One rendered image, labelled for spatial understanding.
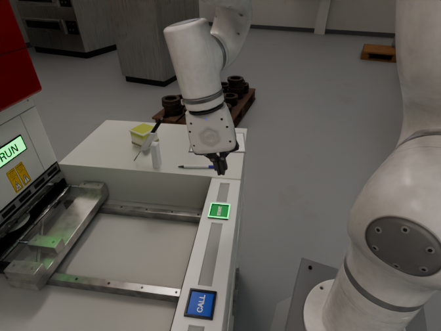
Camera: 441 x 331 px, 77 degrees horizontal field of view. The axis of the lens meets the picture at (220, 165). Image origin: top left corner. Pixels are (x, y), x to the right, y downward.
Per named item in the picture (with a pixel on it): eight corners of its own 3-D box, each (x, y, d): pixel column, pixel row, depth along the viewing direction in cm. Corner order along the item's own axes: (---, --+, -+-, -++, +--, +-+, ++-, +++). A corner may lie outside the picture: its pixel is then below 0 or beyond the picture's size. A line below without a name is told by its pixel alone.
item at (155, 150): (142, 167, 92) (134, 132, 84) (146, 161, 95) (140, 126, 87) (159, 169, 91) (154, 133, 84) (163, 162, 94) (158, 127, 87)
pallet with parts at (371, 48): (425, 56, 616) (432, 37, 593) (434, 66, 544) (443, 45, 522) (359, 50, 657) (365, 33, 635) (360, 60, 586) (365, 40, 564)
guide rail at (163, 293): (6, 279, 74) (0, 272, 72) (12, 272, 76) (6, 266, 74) (188, 304, 69) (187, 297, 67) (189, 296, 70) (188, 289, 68)
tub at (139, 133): (131, 145, 104) (128, 129, 100) (146, 137, 109) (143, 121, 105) (145, 151, 100) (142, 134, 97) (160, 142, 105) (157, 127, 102)
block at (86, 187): (80, 193, 94) (77, 186, 93) (85, 186, 97) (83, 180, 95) (102, 195, 93) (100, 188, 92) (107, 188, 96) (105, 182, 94)
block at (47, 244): (30, 251, 74) (26, 243, 73) (39, 241, 77) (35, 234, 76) (58, 254, 74) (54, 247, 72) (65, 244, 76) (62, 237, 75)
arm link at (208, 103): (175, 102, 54) (180, 117, 56) (218, 96, 52) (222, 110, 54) (186, 88, 61) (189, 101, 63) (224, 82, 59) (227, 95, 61)
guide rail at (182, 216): (65, 209, 96) (63, 203, 94) (69, 205, 98) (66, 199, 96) (207, 224, 91) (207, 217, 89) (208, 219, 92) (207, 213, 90)
